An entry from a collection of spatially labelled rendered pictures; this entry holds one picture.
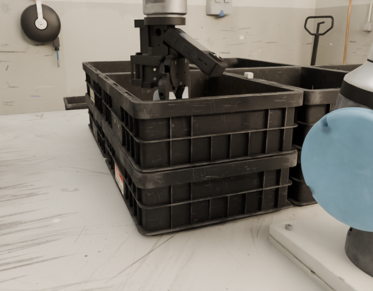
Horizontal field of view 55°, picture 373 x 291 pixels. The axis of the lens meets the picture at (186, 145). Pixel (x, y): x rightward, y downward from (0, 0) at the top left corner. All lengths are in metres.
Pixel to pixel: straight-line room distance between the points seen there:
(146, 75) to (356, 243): 0.41
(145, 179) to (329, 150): 0.30
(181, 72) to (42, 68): 3.45
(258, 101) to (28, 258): 0.43
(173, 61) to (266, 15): 4.26
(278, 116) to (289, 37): 4.44
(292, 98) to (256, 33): 4.15
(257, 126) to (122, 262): 0.31
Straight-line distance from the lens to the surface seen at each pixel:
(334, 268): 0.53
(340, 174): 0.36
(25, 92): 4.07
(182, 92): 0.66
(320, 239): 0.59
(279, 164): 0.65
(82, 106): 2.38
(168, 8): 0.61
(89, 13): 4.07
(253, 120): 0.61
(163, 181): 0.56
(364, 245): 0.53
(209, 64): 0.59
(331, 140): 0.35
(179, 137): 0.55
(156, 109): 0.53
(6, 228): 0.71
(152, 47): 0.65
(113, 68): 1.30
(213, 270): 0.55
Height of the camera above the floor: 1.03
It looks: 18 degrees down
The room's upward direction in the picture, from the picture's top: straight up
